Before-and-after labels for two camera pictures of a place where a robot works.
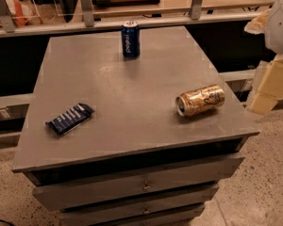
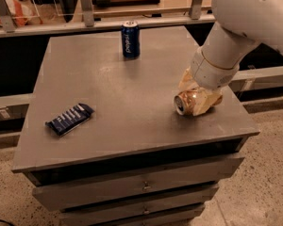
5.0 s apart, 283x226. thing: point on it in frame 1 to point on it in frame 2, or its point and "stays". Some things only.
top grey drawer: [179, 178] stays
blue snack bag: [70, 119] stays
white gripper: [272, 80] to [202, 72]
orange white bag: [23, 11] stays
